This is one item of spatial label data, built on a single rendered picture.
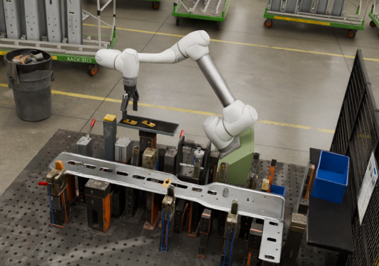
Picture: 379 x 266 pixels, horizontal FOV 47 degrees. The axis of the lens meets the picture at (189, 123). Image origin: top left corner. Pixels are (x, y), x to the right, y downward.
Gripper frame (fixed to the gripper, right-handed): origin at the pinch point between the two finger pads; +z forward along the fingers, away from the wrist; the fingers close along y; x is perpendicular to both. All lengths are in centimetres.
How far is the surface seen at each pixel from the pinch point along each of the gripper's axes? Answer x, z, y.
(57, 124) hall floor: -165, 122, -135
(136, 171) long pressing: 18.1, 22.1, 25.4
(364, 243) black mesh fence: 144, 7, 45
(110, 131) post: -12.2, 14.4, 3.6
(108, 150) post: -14.4, 30.3, 3.4
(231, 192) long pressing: 75, 22, 18
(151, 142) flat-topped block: 15.7, 16.6, -0.1
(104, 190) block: 13, 20, 52
